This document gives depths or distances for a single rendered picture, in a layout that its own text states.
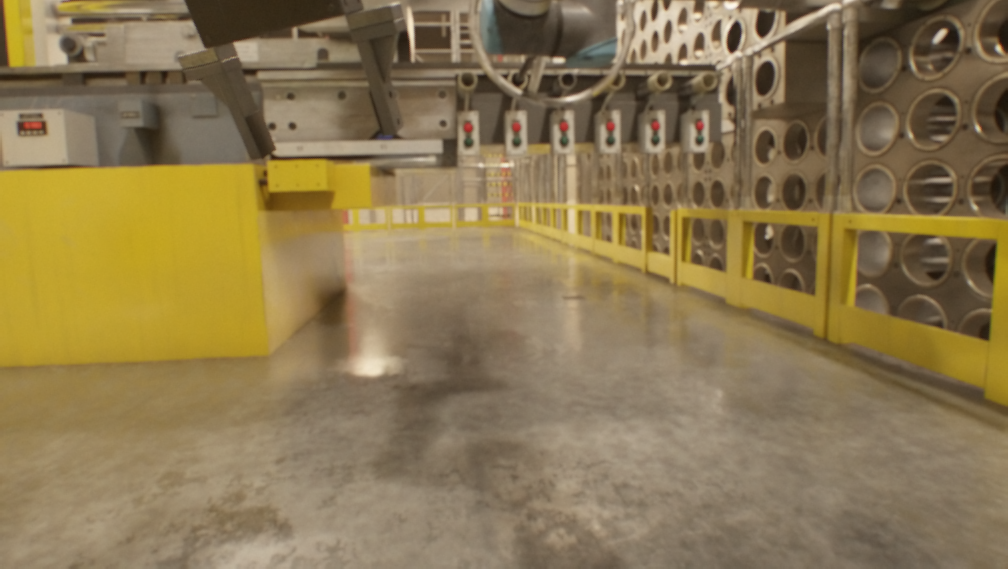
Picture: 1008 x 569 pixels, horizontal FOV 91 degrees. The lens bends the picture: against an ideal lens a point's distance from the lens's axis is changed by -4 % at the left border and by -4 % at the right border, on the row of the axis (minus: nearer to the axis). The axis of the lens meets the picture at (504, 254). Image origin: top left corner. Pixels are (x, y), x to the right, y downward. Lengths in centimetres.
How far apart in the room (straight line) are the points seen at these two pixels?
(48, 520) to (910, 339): 181
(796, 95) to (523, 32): 215
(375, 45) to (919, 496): 96
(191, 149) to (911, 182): 293
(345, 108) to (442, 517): 153
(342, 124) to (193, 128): 55
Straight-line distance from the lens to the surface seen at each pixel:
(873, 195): 307
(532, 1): 84
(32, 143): 231
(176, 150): 224
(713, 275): 243
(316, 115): 204
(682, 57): 486
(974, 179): 261
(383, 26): 46
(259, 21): 49
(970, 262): 264
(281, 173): 167
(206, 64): 53
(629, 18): 133
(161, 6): 283
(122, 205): 186
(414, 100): 200
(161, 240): 181
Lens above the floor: 46
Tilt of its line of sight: 6 degrees down
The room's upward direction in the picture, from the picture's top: 1 degrees counter-clockwise
